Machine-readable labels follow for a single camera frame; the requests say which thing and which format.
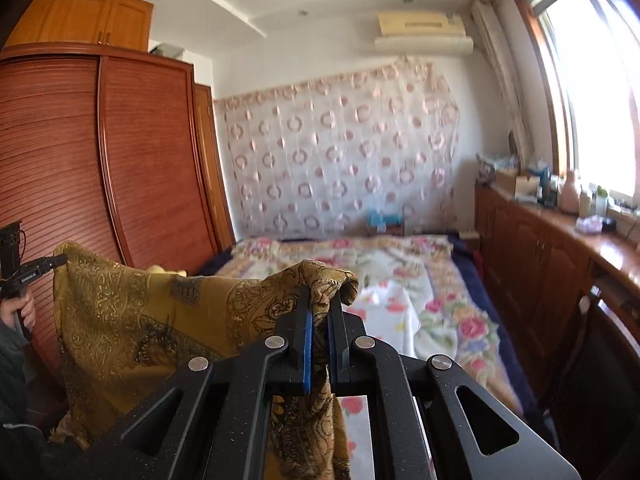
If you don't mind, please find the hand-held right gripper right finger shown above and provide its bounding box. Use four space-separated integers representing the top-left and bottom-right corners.
326 299 582 480

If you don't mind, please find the mustard patterned shirt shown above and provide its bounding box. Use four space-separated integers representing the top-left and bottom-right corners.
52 241 361 480

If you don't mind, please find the white jug bottle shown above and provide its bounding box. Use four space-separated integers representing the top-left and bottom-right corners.
557 170 582 216

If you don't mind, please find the white window drape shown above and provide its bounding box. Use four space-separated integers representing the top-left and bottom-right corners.
470 0 534 162

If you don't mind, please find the sheer circle-patterned curtain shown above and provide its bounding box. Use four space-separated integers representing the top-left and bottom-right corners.
212 57 462 242

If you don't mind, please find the black chair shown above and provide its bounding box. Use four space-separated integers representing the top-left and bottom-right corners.
549 285 640 480

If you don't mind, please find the person's left forearm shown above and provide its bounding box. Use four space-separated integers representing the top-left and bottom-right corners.
0 320 56 480

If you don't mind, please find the low wooden cabinet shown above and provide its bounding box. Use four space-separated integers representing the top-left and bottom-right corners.
472 185 640 411

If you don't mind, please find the cardboard box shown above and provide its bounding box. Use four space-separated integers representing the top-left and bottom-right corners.
495 167 542 206

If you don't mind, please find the red-brown louvered wardrobe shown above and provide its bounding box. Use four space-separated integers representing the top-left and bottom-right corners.
0 42 237 411

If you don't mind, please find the floral blanket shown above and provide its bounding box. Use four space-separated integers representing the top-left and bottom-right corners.
200 232 542 480

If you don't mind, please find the wall air conditioner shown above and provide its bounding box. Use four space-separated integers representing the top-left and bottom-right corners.
374 10 475 57

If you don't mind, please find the wooden framed window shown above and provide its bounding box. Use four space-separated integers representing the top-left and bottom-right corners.
510 0 640 213

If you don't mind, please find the person's left hand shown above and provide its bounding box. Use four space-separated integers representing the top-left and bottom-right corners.
0 287 37 339

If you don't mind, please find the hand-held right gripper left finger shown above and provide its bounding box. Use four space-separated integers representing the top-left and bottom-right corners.
85 285 316 480

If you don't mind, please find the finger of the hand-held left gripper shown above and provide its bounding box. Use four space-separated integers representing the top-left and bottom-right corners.
27 254 69 277

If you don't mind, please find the orange wooden upper cabinet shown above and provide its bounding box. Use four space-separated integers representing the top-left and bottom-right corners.
5 0 154 54

